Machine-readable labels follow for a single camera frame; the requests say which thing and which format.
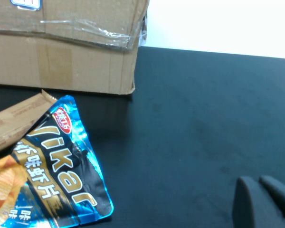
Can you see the cardboard box with clear tape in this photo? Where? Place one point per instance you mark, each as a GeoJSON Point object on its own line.
{"type": "Point", "coordinates": [73, 66]}

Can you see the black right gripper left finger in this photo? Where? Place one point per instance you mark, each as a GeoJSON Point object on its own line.
{"type": "Point", "coordinates": [251, 209]}

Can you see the blue black Vikar chips bag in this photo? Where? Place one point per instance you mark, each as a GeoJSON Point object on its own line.
{"type": "Point", "coordinates": [61, 166]}

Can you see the brown snack packet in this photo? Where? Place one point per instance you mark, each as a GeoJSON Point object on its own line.
{"type": "Point", "coordinates": [9, 123]}

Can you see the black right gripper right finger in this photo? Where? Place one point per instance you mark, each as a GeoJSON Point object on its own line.
{"type": "Point", "coordinates": [282, 197]}

